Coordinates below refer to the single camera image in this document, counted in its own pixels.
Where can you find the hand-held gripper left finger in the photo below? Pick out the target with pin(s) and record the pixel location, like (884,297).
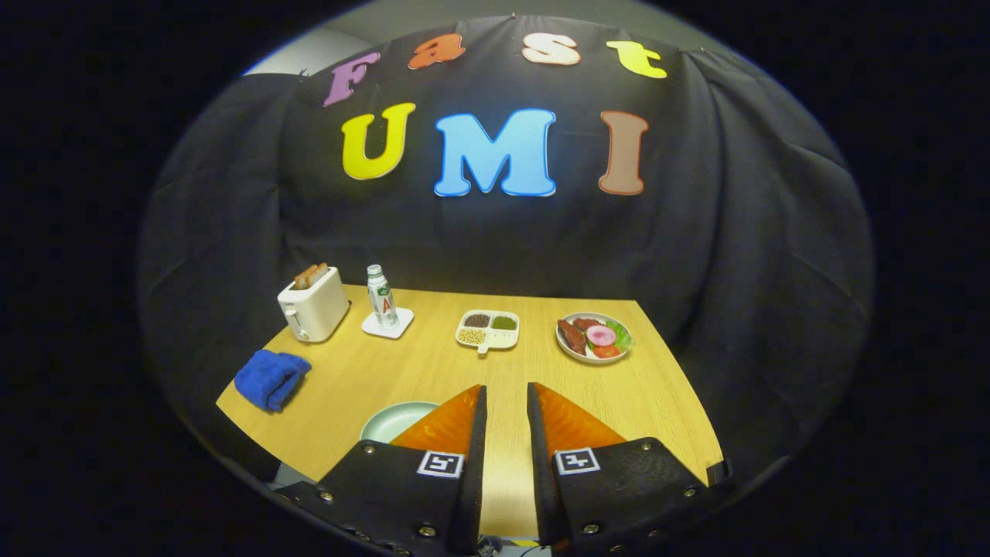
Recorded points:
(402,495)

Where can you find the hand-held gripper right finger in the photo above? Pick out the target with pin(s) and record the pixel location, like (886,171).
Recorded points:
(619,495)

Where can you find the pale green plate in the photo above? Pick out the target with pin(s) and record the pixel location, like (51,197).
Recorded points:
(390,422)

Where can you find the black table clamp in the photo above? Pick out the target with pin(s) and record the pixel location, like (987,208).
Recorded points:
(719,472)

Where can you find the red tomato slice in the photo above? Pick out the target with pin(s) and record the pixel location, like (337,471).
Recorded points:
(606,351)

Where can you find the white plate of food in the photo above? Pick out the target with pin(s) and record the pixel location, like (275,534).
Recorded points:
(571,354)

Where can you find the green lettuce leaf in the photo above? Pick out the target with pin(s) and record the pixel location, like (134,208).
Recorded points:
(623,334)

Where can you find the pink ham slice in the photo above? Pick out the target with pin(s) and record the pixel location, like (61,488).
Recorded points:
(601,335)

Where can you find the brown meat piece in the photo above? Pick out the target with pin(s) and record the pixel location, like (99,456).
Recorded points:
(572,337)
(588,323)

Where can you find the pile of yellow soybeans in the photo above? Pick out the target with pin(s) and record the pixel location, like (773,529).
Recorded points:
(472,336)

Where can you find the blue folded towel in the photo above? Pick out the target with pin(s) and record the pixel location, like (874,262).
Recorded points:
(271,379)

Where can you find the white square coaster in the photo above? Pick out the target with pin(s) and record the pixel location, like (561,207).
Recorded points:
(404,319)

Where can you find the white divided dish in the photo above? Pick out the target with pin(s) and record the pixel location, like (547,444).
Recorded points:
(504,339)

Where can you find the pile of dark red beans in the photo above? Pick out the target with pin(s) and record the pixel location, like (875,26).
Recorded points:
(476,320)

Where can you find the small plastic drink bottle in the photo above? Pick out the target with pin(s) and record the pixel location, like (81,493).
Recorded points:
(381,298)

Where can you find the pile of green beans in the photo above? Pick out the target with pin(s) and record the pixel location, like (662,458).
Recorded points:
(504,322)

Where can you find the cream toaster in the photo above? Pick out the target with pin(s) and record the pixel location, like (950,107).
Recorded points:
(319,309)

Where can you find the toast slice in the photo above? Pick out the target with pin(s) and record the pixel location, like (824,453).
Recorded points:
(320,272)
(303,277)

